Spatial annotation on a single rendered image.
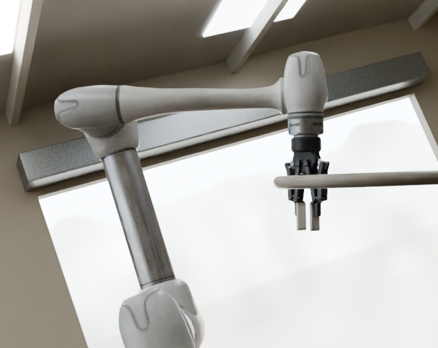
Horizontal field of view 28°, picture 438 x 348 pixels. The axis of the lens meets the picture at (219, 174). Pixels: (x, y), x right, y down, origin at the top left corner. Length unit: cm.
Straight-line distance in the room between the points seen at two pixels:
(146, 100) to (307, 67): 41
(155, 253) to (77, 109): 43
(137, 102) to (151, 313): 53
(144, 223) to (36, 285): 586
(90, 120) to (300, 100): 54
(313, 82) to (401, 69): 765
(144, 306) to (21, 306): 602
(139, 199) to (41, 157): 586
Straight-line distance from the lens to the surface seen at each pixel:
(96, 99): 223
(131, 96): 222
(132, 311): 213
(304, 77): 215
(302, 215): 220
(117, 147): 236
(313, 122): 215
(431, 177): 182
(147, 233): 233
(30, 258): 821
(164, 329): 210
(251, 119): 879
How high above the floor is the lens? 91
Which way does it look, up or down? 13 degrees up
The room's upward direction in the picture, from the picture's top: 21 degrees counter-clockwise
